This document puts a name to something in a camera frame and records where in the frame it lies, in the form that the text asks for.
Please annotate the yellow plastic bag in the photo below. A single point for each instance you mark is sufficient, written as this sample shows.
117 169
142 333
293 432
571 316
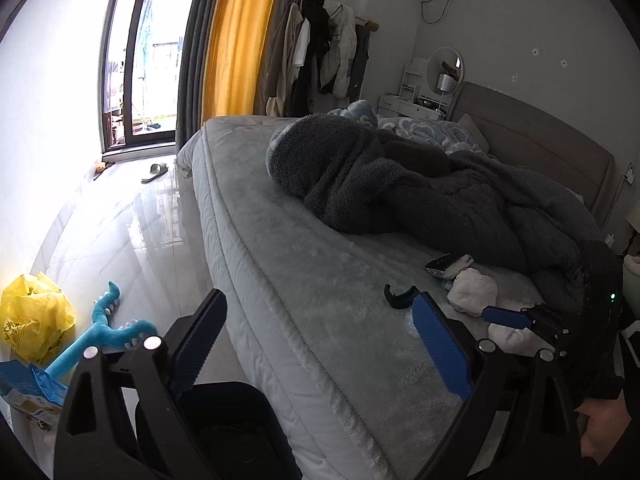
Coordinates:
35 315

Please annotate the grey curtain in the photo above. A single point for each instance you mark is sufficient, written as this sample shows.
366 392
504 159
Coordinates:
197 35

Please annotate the grey fleece blanket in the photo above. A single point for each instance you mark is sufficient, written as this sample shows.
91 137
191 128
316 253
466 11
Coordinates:
350 180

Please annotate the dark grey pants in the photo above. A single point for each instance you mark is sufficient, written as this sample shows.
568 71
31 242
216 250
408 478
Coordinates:
361 60

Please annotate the blue and white package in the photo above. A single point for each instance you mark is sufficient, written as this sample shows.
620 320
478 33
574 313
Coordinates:
30 387

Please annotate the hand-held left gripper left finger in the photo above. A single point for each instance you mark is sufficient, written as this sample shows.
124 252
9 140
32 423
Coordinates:
200 335

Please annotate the white shirt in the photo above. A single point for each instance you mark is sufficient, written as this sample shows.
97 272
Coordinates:
301 45

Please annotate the white desktop shelf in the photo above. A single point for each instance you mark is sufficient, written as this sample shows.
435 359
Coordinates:
412 80

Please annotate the sliding glass door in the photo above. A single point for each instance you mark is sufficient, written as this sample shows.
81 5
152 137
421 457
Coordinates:
127 85

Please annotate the pale green object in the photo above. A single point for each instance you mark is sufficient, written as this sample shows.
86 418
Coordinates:
632 265

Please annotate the white tissue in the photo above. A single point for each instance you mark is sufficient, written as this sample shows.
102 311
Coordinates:
472 290
507 337

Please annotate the beige coat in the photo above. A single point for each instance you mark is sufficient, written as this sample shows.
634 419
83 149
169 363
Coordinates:
282 60

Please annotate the white jacket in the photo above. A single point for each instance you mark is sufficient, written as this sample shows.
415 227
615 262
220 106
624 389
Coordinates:
337 55

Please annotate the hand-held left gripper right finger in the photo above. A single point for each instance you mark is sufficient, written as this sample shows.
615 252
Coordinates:
442 347

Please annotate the white dresser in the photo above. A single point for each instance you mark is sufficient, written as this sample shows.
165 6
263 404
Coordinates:
400 106

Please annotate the black garment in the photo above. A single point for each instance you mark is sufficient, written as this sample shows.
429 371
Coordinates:
315 25

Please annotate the clothes rack rail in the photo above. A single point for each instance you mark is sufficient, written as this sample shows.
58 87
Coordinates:
362 21

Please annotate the small yellow toy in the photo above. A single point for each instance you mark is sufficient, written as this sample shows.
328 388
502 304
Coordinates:
100 166

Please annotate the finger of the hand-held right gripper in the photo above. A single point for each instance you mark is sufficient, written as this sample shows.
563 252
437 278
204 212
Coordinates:
505 317

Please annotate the person's right hand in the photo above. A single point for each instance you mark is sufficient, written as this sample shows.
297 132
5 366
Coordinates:
607 425

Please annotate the grey slipper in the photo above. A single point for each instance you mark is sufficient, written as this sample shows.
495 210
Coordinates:
154 172

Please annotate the black curved plastic clip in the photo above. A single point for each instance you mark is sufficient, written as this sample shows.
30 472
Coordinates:
397 300

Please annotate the light blue patterned quilt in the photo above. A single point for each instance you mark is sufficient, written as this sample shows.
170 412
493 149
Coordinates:
425 127

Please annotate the bed with grey mattress cover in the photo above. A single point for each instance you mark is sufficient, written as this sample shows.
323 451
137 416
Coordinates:
310 260

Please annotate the silver table lamp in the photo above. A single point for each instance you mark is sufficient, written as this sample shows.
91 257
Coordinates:
445 82

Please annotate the yellow curtain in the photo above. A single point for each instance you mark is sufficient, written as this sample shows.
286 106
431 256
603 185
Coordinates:
235 40

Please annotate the brown padded headboard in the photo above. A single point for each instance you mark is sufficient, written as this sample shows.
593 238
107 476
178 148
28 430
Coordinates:
530 135

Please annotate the black trash bin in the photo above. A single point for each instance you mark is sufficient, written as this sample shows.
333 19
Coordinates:
235 410

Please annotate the round mirror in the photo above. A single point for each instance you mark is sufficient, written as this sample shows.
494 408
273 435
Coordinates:
440 60

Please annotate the blue plush toy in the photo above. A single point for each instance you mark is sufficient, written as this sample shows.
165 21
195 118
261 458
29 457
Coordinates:
100 335

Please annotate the white box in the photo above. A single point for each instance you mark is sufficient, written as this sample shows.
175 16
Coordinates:
632 350

